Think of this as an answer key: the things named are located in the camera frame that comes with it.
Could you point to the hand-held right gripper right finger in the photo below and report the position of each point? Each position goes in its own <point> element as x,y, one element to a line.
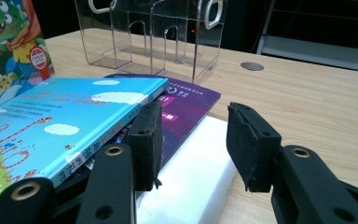
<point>254,149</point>

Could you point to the dark blue picture book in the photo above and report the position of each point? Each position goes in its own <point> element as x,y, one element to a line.
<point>12,46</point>

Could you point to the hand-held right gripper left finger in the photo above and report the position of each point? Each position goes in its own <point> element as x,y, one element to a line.
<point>143,149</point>

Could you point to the thick white book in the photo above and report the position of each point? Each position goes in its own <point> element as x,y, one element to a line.
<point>192,174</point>

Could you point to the clear acrylic book rack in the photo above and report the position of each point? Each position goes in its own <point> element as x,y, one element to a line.
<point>155,56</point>

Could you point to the light blue picture book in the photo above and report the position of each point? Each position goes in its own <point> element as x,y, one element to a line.
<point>59,105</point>

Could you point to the purple magazine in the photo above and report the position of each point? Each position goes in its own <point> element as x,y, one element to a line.
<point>186,102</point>

